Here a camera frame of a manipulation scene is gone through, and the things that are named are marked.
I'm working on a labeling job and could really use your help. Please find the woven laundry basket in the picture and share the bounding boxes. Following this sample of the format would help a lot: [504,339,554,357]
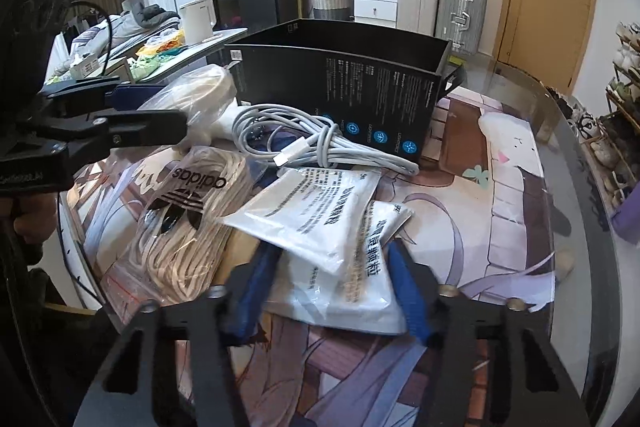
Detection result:
[311,0,351,22]

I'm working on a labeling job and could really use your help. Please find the white side table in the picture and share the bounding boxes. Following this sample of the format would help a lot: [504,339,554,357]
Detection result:
[65,27,249,84]

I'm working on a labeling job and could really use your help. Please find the wooden door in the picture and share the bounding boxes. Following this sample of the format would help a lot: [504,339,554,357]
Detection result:
[492,0,598,95]

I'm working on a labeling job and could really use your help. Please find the collection of assorted shoes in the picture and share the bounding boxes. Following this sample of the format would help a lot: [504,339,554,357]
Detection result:
[575,22,640,208]

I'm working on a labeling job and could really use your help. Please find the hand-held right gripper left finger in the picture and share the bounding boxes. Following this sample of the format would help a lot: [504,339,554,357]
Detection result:
[72,241,286,427]

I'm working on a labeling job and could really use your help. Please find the purple bag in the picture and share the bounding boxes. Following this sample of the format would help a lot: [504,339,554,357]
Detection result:
[612,187,640,248]

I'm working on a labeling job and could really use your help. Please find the black cable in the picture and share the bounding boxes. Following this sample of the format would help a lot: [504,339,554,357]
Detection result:
[74,1,115,78]

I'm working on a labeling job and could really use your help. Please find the silver suitcase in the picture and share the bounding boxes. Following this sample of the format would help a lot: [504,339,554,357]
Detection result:
[435,0,490,55]

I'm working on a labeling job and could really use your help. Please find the black cardboard box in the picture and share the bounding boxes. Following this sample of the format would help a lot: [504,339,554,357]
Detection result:
[224,19,466,158]

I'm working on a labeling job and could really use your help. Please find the bed with grey bedding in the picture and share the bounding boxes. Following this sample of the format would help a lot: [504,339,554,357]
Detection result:
[50,0,181,78]

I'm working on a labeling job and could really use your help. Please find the clear bag of shoelaces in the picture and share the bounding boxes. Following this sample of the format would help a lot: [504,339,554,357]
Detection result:
[97,146,251,305]

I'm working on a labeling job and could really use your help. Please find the white printed packet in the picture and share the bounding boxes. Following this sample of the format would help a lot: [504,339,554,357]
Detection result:
[277,199,416,335]
[222,167,383,273]

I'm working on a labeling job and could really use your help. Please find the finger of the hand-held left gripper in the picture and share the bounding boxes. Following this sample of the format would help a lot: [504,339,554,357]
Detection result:
[39,78,158,114]
[14,108,191,168]

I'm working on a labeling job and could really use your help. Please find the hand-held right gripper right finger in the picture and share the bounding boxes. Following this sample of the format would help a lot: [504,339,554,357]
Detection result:
[385,239,593,427]

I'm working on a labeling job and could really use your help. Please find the white cable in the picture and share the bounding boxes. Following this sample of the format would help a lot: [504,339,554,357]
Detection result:
[227,103,421,178]

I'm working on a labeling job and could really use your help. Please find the printed desk mat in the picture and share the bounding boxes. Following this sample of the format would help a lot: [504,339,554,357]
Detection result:
[65,84,557,427]

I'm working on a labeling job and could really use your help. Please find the person's left hand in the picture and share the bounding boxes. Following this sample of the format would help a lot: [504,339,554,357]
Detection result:
[12,196,58,264]

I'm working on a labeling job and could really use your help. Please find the wooden shoe rack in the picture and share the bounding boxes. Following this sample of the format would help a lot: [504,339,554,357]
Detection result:
[575,22,640,218]

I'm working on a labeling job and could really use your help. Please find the colourful snack bags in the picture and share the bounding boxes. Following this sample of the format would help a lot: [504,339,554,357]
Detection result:
[127,29,187,80]

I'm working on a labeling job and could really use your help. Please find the white kettle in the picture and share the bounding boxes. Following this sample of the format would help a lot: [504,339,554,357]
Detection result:
[179,0,218,45]

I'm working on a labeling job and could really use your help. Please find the white plush toy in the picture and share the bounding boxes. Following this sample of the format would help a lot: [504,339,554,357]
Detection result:
[170,64,240,152]

